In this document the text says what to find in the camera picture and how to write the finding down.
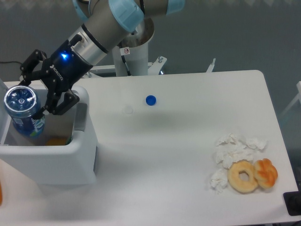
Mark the orange glazed twisted pastry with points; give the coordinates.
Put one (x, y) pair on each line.
(265, 173)

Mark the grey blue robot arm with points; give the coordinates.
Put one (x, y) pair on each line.
(108, 23)

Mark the white frame at right edge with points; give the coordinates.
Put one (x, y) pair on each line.
(293, 103)

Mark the large crumpled white tissue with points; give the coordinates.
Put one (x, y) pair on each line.
(232, 148)

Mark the blue bottle cap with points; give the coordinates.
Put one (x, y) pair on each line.
(150, 100)

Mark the orange object at left edge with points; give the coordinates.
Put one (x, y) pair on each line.
(1, 195)

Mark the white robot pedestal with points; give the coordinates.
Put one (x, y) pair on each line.
(131, 56)

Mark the ring donut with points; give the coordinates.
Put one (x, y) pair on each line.
(241, 177)

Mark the white bottle cap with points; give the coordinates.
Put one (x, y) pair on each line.
(128, 110)

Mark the blue plastic water bottle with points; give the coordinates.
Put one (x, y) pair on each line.
(21, 103)

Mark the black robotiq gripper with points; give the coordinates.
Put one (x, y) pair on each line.
(65, 67)

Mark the black device at edge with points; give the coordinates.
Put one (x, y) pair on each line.
(293, 203)

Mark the small crumpled white tissue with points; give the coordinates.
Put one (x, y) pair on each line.
(219, 180)

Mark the white trash can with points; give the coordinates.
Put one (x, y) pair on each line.
(70, 164)

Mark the orange object in bin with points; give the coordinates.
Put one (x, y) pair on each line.
(56, 141)

